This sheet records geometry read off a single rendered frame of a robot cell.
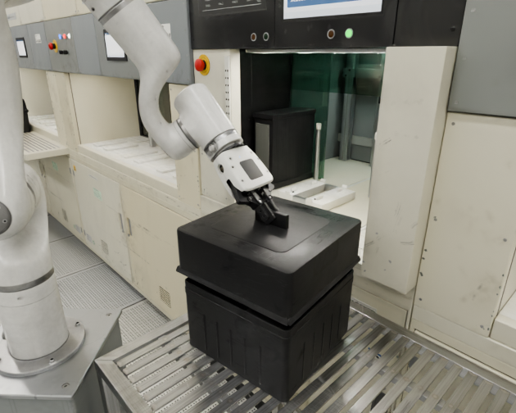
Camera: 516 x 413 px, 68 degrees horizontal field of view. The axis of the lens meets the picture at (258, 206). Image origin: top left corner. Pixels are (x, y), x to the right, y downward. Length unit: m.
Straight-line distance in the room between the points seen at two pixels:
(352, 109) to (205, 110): 1.28
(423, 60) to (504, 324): 0.56
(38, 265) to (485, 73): 0.94
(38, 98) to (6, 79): 3.35
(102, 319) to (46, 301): 0.19
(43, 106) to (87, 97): 1.52
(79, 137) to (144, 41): 1.95
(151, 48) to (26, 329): 0.63
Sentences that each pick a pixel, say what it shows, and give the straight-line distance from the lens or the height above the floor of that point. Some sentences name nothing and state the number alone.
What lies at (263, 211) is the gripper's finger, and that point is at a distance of 0.79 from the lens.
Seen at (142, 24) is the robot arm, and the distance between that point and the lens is 0.80.
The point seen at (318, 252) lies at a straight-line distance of 0.71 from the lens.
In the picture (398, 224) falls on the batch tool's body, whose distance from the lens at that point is 0.91.
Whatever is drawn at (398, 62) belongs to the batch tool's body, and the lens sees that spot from 0.86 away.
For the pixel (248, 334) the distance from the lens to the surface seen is 0.79.
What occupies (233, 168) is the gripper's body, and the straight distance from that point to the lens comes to 0.78.
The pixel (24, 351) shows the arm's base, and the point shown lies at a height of 0.79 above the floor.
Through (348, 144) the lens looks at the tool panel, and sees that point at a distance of 2.04.
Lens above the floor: 1.39
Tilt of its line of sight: 22 degrees down
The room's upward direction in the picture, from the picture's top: straight up
